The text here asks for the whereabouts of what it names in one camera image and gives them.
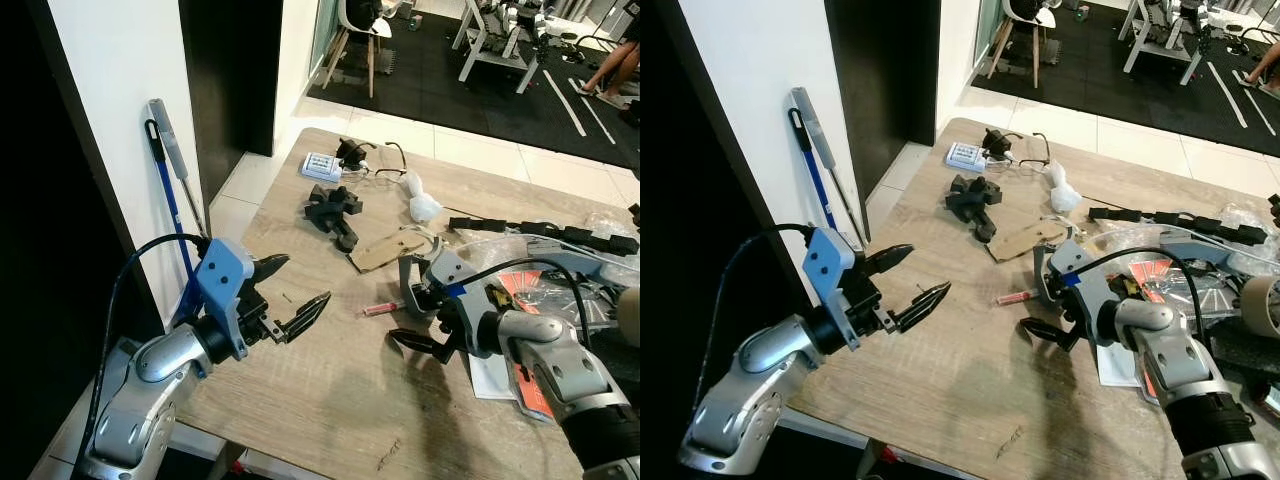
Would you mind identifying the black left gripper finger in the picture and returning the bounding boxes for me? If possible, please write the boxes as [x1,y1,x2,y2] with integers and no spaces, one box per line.
[272,291,332,346]
[250,253,292,286]
[862,243,916,277]
[893,281,952,335]

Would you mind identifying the brown cardboard piece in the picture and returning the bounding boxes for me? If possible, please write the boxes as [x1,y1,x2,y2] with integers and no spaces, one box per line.
[350,228,433,273]
[988,218,1069,263]

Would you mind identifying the white paper sheet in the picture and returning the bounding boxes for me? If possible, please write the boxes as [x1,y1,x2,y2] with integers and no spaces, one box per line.
[467,350,521,401]
[1095,343,1146,389]

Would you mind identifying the red white printed packet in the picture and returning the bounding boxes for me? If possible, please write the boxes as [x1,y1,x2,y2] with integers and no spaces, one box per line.
[1128,255,1246,326]
[495,268,613,331]

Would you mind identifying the clear plastic bag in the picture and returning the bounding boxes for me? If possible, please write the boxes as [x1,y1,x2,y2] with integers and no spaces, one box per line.
[440,232,531,273]
[1085,225,1166,263]

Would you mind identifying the wooden table slanted legs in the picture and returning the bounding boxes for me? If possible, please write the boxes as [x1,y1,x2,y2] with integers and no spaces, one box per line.
[790,115,1280,480]
[175,125,641,480]

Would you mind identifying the black clamp part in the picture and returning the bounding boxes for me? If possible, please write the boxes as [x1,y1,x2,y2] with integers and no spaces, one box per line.
[304,185,364,253]
[945,175,1005,244]

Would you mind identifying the white crumpled tissue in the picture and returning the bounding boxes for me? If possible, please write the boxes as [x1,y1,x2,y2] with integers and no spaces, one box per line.
[1043,160,1084,214]
[398,172,444,223]

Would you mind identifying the orange-red card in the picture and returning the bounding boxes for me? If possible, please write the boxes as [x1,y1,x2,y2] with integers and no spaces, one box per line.
[1138,360,1169,401]
[508,358,556,421]

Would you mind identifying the small white blue box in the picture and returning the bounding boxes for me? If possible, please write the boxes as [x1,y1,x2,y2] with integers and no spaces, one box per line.
[300,152,344,183]
[945,142,989,173]

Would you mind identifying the black segmented strip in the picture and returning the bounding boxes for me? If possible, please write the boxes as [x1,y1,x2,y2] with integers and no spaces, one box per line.
[1088,206,1271,247]
[447,216,641,257]

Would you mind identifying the beige tape roll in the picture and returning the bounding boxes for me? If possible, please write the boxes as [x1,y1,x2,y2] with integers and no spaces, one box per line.
[1238,275,1280,341]
[615,288,641,348]

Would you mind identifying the black floor mat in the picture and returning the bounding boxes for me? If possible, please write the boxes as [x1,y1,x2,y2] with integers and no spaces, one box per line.
[968,0,1280,161]
[305,8,641,171]

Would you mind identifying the white floor tape strip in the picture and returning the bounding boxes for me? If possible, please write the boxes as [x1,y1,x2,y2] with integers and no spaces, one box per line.
[1205,62,1251,129]
[568,78,618,147]
[540,68,589,138]
[1232,70,1280,138]

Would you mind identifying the white chair wooden legs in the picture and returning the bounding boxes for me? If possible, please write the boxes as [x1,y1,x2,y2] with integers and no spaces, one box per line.
[320,0,393,99]
[985,0,1061,89]

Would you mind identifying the grey metal rack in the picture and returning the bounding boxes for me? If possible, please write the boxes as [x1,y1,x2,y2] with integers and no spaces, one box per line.
[1120,0,1213,87]
[452,0,549,96]

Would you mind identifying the person bare legs sandals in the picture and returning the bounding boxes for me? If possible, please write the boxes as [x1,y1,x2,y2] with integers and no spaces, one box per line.
[1243,40,1280,99]
[575,40,641,109]

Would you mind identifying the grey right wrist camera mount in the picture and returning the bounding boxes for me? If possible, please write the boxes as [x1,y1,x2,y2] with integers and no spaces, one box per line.
[1033,238,1113,306]
[398,248,481,316]

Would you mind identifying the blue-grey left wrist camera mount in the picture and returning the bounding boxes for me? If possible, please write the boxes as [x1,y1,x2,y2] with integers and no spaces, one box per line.
[805,226,864,353]
[195,238,257,361]

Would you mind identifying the blue long-handled dustpan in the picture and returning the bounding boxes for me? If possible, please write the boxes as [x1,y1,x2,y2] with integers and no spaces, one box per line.
[787,108,839,233]
[145,120,201,326]

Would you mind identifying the black device with wire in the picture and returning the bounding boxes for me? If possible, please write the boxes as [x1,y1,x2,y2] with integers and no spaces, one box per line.
[335,138,409,179]
[980,128,1053,169]

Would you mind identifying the grey long tool handle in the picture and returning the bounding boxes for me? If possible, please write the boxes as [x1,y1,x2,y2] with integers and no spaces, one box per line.
[147,98,209,241]
[790,87,871,246]

